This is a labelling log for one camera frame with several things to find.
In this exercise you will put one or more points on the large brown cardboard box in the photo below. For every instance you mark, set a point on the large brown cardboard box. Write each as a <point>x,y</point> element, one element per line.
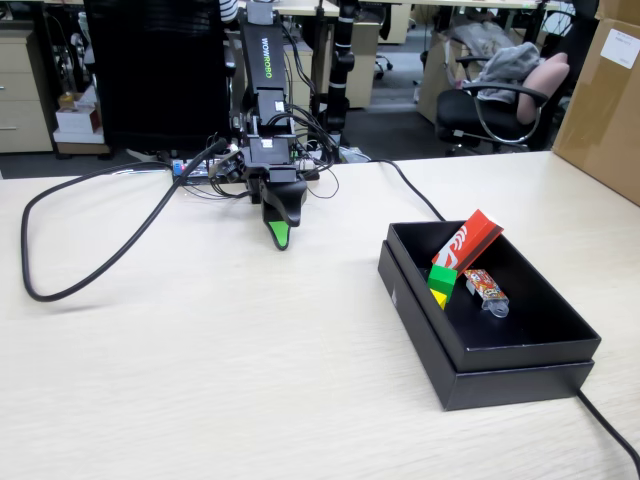
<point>600,125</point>

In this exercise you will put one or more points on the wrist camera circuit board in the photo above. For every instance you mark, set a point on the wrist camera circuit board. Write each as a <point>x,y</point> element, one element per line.
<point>230,169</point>

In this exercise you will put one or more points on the black cardboard box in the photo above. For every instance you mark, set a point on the black cardboard box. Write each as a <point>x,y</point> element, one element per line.
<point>530,350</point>

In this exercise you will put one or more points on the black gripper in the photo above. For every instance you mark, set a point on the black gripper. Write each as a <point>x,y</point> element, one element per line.
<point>267,157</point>

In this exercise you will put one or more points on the yellow wooden cube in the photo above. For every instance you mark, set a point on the yellow wooden cube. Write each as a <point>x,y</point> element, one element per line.
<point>440,299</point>

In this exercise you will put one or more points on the flat white box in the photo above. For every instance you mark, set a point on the flat white box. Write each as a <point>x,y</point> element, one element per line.
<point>80,136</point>

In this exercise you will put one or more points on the red and white carton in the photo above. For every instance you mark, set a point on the red and white carton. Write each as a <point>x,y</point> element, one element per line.
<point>470,237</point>

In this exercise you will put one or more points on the black office chair with armrests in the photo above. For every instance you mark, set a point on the black office chair with armrests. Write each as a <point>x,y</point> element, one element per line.
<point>460,110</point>

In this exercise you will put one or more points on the black WOWROBO robot arm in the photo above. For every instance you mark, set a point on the black WOWROBO robot arm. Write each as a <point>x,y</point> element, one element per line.
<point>257,60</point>

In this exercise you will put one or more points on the person in striped shirt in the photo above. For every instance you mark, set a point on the person in striped shirt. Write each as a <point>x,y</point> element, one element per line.
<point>227,10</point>

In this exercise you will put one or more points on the beige drawer cabinet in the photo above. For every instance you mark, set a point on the beige drawer cabinet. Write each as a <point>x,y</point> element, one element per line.
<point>20,100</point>

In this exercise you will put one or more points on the small brown cardboard box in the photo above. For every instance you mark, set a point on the small brown cardboard box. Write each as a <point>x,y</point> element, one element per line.
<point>440,75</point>

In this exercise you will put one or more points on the white cardboard box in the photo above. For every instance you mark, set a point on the white cardboard box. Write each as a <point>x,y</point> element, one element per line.
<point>75,119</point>

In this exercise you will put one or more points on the grey cloth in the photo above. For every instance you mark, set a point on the grey cloth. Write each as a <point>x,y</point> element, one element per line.
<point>510,65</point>

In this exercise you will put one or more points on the pink cushion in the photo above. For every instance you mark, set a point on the pink cushion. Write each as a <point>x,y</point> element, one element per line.
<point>545,80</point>

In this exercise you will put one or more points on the green wooden cube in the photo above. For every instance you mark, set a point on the green wooden cube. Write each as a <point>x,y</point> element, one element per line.
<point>442,280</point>

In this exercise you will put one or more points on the black mesh chair back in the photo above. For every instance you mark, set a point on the black mesh chair back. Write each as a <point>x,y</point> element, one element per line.
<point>160,75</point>

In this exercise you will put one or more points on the black open box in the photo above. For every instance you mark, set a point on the black open box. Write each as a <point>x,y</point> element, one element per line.
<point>500,390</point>

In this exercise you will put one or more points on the controller board with red LED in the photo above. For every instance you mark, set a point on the controller board with red LED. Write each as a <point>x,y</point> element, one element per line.
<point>182,167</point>

